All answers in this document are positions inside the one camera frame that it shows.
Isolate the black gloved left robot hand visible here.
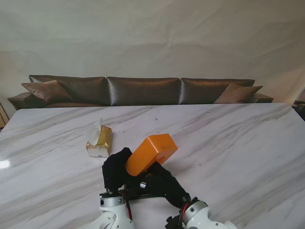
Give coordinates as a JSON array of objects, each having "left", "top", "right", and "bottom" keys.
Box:
[{"left": 102, "top": 147, "right": 134, "bottom": 192}]

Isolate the wooden furniture piece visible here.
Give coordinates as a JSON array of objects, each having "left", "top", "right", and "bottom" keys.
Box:
[{"left": 0, "top": 100, "right": 9, "bottom": 131}]

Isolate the brown throw pillow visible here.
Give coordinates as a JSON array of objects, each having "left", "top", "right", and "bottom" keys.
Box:
[
  {"left": 20, "top": 80, "right": 73, "bottom": 101},
  {"left": 213, "top": 83, "right": 264, "bottom": 104}
]

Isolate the orange tissue box cover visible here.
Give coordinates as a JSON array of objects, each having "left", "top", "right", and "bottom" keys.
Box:
[{"left": 125, "top": 133, "right": 179, "bottom": 177}]

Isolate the gold tissue pack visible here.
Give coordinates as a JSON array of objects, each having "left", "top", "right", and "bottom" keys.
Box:
[{"left": 84, "top": 117, "right": 114, "bottom": 158}]

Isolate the brown leather sofa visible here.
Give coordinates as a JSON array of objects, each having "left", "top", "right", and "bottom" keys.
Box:
[{"left": 7, "top": 74, "right": 274, "bottom": 111}]

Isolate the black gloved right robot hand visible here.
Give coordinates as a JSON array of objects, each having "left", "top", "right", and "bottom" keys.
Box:
[{"left": 140, "top": 163, "right": 191, "bottom": 208}]

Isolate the white fabric backdrop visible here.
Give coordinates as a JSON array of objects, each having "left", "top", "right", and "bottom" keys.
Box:
[{"left": 0, "top": 0, "right": 305, "bottom": 112}]

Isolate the dark furniture piece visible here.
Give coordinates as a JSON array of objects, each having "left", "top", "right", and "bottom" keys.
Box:
[{"left": 292, "top": 99, "right": 305, "bottom": 120}]

